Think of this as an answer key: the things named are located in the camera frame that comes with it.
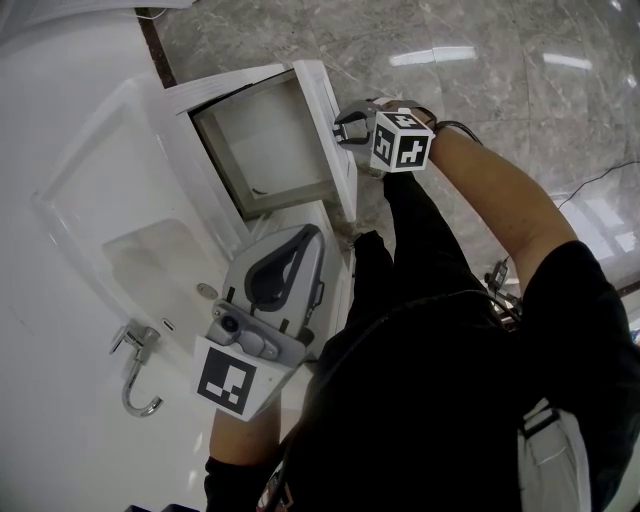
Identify thin black floor cable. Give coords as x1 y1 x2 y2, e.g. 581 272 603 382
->
557 159 640 209

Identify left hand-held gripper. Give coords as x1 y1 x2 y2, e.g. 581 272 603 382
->
191 222 327 423

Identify person's left forearm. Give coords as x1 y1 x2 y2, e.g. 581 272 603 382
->
208 402 284 466

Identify small black adapter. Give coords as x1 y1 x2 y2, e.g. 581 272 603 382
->
483 255 524 326

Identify white drawer with black knob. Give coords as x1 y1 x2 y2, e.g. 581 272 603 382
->
188 58 359 225

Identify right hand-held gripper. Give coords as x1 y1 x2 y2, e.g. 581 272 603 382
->
332 97 436 180

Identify white vanity cabinet with sink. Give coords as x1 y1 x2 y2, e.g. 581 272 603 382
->
29 62 359 512

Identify person's black shirt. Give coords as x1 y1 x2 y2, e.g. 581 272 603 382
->
203 239 640 512

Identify person's black trousers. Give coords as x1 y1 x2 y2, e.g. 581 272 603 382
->
352 172 501 326

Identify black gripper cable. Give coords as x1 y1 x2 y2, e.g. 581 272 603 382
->
432 119 484 147

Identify grey shoulder bag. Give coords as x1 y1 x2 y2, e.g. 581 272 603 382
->
517 397 594 512

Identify chrome faucet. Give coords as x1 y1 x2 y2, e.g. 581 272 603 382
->
109 323 164 419

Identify person's right forearm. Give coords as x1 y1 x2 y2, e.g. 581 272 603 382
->
427 130 581 296

